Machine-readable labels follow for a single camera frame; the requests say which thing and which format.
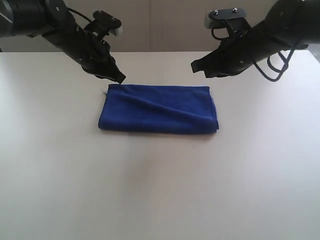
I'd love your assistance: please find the blue towel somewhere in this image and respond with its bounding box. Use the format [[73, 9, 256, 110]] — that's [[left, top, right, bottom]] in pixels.
[[98, 84, 220, 135]]

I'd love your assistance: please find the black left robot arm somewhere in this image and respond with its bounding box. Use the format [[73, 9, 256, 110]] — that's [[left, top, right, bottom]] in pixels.
[[0, 0, 126, 84]]

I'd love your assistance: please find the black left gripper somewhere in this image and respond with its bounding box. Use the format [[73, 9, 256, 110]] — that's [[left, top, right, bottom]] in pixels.
[[42, 23, 126, 84]]

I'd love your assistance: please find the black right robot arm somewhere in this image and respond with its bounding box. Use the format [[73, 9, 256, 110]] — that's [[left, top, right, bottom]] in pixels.
[[191, 0, 320, 82]]

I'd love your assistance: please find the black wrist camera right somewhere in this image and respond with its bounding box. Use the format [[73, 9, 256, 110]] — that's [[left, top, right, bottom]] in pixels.
[[204, 7, 252, 42]]

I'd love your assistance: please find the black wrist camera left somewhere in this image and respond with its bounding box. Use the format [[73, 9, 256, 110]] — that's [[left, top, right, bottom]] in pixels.
[[84, 10, 123, 41]]

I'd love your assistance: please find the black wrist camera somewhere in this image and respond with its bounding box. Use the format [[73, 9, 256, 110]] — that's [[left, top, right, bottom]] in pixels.
[[84, 10, 123, 41], [204, 7, 252, 42]]

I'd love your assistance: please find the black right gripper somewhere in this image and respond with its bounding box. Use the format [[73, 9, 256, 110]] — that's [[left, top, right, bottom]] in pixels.
[[191, 20, 309, 78]]

